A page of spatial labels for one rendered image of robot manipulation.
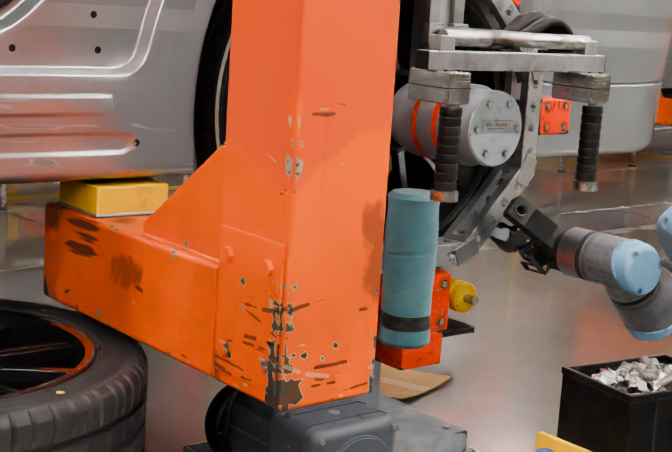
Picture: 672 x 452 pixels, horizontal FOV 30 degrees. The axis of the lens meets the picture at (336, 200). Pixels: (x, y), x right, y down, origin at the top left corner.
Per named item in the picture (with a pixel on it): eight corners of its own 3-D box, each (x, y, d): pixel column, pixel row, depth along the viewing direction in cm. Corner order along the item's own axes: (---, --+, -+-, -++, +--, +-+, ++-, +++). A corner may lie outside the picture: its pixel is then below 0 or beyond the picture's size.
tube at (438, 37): (436, 45, 218) (441, -16, 217) (518, 54, 204) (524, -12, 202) (359, 43, 207) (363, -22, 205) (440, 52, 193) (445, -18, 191)
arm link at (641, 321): (699, 314, 226) (676, 269, 220) (652, 355, 225) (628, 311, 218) (665, 292, 234) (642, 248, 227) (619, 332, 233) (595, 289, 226)
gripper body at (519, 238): (521, 269, 239) (570, 283, 230) (502, 241, 234) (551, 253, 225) (543, 240, 242) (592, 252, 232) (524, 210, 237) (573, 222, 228)
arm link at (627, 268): (643, 310, 217) (623, 272, 211) (586, 294, 226) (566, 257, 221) (671, 270, 220) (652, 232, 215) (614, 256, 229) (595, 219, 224)
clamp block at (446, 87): (429, 98, 201) (432, 65, 200) (470, 104, 194) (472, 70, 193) (406, 98, 198) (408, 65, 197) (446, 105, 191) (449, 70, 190)
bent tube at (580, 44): (514, 48, 231) (519, -11, 229) (596, 56, 216) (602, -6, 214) (445, 45, 220) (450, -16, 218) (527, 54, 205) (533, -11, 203)
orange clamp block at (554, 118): (509, 130, 244) (540, 129, 250) (539, 135, 238) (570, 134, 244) (512, 94, 243) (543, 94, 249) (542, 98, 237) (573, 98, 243)
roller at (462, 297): (381, 280, 257) (383, 253, 256) (485, 314, 235) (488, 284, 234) (360, 283, 254) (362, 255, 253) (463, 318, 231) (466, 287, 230)
